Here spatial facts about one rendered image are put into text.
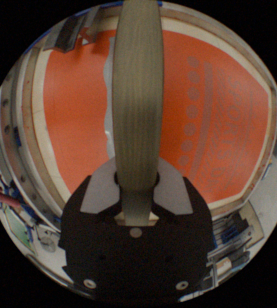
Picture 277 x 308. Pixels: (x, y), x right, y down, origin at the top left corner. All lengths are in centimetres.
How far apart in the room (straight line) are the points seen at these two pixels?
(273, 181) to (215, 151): 356
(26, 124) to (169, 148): 29
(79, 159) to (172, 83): 20
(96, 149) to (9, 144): 25
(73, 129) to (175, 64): 19
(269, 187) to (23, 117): 402
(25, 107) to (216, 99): 37
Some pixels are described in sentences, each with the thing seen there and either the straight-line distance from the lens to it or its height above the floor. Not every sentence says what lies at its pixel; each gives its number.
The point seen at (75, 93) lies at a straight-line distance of 19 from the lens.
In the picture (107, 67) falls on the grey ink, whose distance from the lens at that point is 17.
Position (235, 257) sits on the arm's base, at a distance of 97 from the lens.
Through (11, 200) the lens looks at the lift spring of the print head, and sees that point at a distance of 76.
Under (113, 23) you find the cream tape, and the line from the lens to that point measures 23.
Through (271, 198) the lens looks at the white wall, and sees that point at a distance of 383.
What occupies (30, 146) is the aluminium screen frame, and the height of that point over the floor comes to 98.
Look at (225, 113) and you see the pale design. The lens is 22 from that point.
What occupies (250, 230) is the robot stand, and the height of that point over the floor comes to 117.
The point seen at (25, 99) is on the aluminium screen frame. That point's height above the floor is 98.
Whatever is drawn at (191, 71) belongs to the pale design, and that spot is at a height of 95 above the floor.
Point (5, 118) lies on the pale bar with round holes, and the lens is 32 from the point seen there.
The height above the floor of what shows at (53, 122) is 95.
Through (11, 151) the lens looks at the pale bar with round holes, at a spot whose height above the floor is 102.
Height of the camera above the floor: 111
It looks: 62 degrees down
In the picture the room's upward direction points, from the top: 179 degrees clockwise
